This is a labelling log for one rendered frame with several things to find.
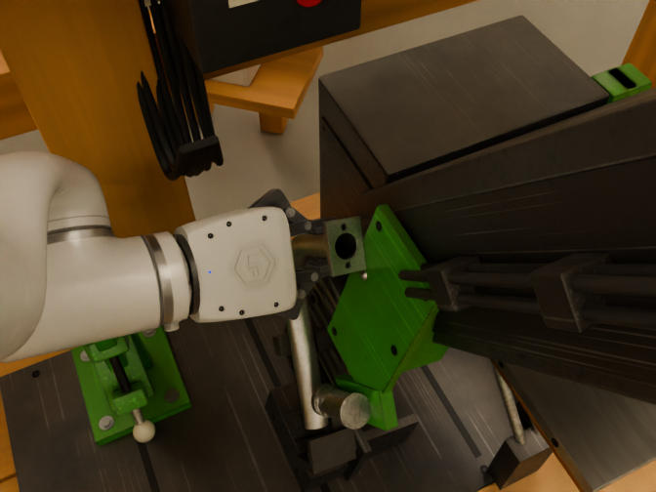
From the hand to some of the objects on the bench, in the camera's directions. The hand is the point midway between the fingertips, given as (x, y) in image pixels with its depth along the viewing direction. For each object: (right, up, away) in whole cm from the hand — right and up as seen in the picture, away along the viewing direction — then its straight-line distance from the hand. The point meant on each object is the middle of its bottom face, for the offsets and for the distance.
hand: (328, 246), depth 67 cm
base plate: (+12, -16, +30) cm, 36 cm away
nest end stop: (0, -28, +16) cm, 32 cm away
